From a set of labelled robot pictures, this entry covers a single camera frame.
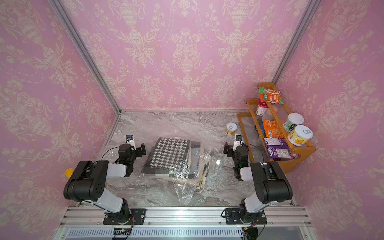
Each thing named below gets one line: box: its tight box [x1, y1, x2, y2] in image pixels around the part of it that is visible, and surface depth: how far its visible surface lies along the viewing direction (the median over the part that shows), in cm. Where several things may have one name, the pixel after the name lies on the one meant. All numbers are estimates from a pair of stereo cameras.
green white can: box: [283, 113, 305, 132], surface depth 71 cm
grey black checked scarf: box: [168, 140, 201, 180], surface depth 76 cm
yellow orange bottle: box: [64, 168, 74, 179], surface depth 64 cm
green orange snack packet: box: [259, 86, 284, 105], surface depth 86 cm
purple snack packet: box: [264, 137, 301, 159], surface depth 80 cm
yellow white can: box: [287, 125, 314, 147], surface depth 67 cm
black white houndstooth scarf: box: [142, 137, 191, 178], surface depth 81 cm
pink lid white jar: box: [256, 98, 269, 117], surface depth 94 cm
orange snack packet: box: [263, 119, 284, 139], surface depth 89 cm
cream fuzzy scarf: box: [156, 154, 211, 193], surface depth 74 cm
